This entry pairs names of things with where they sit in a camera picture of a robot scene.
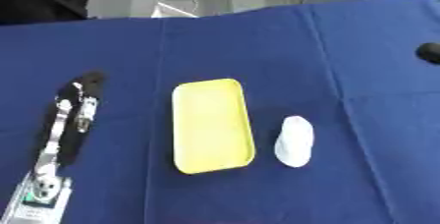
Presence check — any white oval object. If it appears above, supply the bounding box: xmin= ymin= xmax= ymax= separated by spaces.
xmin=273 ymin=115 xmax=316 ymax=169

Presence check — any white floor object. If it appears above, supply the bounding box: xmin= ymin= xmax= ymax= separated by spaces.
xmin=149 ymin=1 xmax=201 ymax=19

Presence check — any yellow rectangular tray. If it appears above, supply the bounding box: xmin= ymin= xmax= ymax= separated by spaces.
xmin=170 ymin=78 xmax=258 ymax=175

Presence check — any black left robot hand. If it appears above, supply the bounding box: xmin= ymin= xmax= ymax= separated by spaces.
xmin=32 ymin=70 xmax=109 ymax=174

